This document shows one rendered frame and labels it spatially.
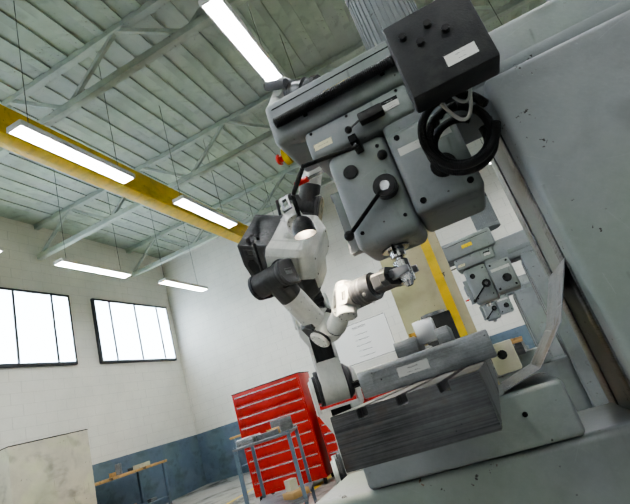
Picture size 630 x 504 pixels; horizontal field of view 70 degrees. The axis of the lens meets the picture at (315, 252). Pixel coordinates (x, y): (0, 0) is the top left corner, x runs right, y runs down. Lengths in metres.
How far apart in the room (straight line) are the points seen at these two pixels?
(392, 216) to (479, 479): 0.67
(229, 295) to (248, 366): 1.95
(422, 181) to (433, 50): 0.34
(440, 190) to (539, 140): 0.26
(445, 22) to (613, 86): 0.40
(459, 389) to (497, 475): 0.51
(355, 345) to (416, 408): 10.06
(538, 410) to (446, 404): 0.48
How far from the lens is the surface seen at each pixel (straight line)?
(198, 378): 12.68
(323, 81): 1.48
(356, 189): 1.33
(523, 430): 1.14
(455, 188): 1.25
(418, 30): 1.18
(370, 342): 10.64
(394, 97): 1.39
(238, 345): 12.01
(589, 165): 1.16
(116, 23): 6.98
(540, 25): 1.47
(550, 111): 1.20
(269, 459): 6.69
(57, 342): 10.32
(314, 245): 1.67
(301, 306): 1.60
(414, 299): 3.07
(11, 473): 6.84
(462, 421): 0.68
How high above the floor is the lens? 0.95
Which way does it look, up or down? 18 degrees up
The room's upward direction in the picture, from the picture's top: 18 degrees counter-clockwise
